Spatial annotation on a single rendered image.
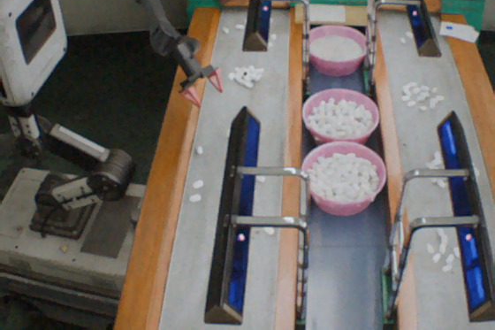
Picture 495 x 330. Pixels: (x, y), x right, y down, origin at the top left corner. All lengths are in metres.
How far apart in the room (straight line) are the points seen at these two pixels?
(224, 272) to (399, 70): 1.38
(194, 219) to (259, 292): 0.33
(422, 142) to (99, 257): 1.17
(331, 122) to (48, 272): 1.16
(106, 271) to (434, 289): 1.08
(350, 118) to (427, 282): 0.72
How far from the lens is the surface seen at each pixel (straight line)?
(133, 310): 1.68
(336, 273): 1.82
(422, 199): 1.95
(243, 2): 2.72
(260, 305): 1.68
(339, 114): 2.20
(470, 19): 2.90
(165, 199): 1.91
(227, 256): 1.31
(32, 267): 2.35
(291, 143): 2.05
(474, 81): 2.43
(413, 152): 2.09
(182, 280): 1.74
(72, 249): 2.24
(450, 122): 1.67
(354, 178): 1.98
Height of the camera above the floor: 2.15
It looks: 42 degrees down
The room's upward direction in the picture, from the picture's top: 4 degrees counter-clockwise
